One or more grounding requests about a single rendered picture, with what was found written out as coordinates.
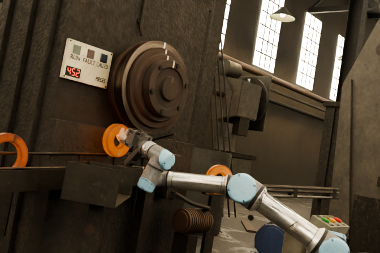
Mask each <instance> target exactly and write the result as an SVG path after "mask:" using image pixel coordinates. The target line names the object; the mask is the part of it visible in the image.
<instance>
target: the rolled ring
mask: <svg viewBox="0 0 380 253"><path fill-rule="evenodd" d="M3 142H11V143H12V144H13V145H14V146H15V147H16V150H17V159H16V162H15V164H14V165H13V166H12V167H25V166H26V164H27V161H28V148H27V145H26V144H25V142H24V141H23V139H22V138H20V137H19V136H17V135H15V134H12V133H0V144H1V143H3Z"/></svg>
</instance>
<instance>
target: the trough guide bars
mask: <svg viewBox="0 0 380 253"><path fill-rule="evenodd" d="M263 186H265V187H266V189H267V191H273V192H288V195H292V193H293V198H297V193H320V194H326V196H327V197H329V196H330V194H332V198H333V199H336V195H337V194H339V192H336V191H337V190H338V191H339V190H340V189H334V188H333V187H316V186H288V185H263ZM271 188H279V189H271ZM301 189H308V190H301ZM331 190H333V191H331Z"/></svg>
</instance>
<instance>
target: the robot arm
mask: <svg viewBox="0 0 380 253"><path fill-rule="evenodd" d="M116 137H117V139H118V141H119V142H120V143H122V144H124V145H125V146H127V147H129V148H131V149H133V150H134V151H133V152H132V153H131V154H130V155H129V156H128V158H127V159H126V160H125V161H124V162H123V163H124V165H125V166H128V167H132V166H133V165H134V164H135V163H136V162H137V161H138V160H139V159H140V158H141V157H142V156H144V157H145V158H147V159H148V160H149V162H148V164H147V166H146V167H145V169H144V171H143V173H142V175H141V177H140V178H139V181H138V183H137V185H138V187H139V188H141V189H142V190H144V191H146V192H149V193H152V192H153V190H154V189H155V188H156V187H168V188H174V189H183V190H193V191H201V192H207V193H217V194H223V195H224V196H225V197H230V198H231V199H232V200H233V201H234V202H236V203H240V204H241V205H242V206H244V207H245V208H246V209H248V210H250V211H257V212H259V213H260V214H261V215H263V216H264V217H266V218H267V219H268V220H270V221H271V222H272V223H274V224H275V225H277V226H278V227H280V228H281V229H283V230H284V231H285V232H287V233H288V234H289V235H291V236H292V237H294V238H295V239H296V240H298V241H299V242H301V243H302V244H303V245H305V246H306V247H307V250H308V253H350V250H349V247H348V245H347V244H346V236H345V235H344V234H341V233H337V232H332V231H329V230H327V229H325V228H321V229H319V228H317V227H316V226H314V225H313V224H311V223H310V222H309V221H307V220H306V219H304V218H303V217H301V216H300V215H299V214H297V213H296V212H294V211H293V210H291V209H290V208H288V207H287V206H286V205H284V204H283V203H282V202H280V201H279V200H277V199H276V198H274V197H273V196H271V195H270V194H269V193H267V189H266V187H265V186H263V185H262V184H261V183H259V182H258V181H256V180H255V179H254V178H253V177H252V176H250V175H248V174H246V173H238V174H236V175H227V176H226V177H221V176H211V175H201V174H194V173H184V172H174V171H164V170H168V169H170V168H171V167H172V166H173V165H174V163H175V157H174V155H173V154H172V153H171V152H169V150H166V149H164V148H163V147H161V146H159V145H157V144H156V143H154V142H152V139H153V137H151V136H149V135H147V133H145V132H144V131H142V130H138V129H135V128H132V129H131V128H128V129H127V130H126V132H124V128H122V129H121V130H120V132H119V134H117V135H116Z"/></svg>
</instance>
